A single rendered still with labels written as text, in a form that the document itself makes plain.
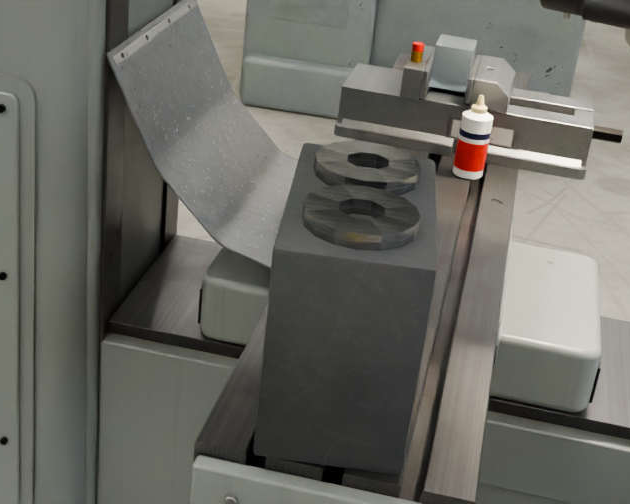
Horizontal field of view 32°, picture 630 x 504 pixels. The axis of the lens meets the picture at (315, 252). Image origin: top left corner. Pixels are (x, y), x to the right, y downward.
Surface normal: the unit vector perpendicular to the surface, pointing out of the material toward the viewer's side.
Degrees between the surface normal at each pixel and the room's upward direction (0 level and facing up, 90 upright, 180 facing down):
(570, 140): 90
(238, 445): 0
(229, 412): 0
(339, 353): 90
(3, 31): 88
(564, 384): 90
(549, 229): 0
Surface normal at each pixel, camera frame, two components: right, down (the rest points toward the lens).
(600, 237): 0.11, -0.89
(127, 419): -0.21, 0.42
